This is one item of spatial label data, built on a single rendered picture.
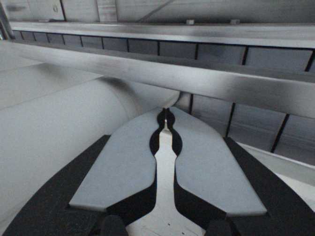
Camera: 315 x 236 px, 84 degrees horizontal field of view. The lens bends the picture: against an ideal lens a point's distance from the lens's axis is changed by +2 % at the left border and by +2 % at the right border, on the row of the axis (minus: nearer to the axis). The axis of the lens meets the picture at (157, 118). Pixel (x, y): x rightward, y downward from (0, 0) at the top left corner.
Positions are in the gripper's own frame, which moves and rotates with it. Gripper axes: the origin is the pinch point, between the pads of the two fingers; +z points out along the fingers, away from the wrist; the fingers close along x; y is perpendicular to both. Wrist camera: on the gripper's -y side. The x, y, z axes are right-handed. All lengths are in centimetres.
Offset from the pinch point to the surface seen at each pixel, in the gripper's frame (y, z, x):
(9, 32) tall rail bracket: -4.5, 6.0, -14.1
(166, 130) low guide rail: 3.7, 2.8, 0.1
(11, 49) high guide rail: -3.3, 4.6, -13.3
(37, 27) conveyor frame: -4.4, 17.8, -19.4
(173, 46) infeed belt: -3.4, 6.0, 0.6
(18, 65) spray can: 0.0, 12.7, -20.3
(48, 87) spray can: -0.4, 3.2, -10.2
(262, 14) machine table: -5.7, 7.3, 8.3
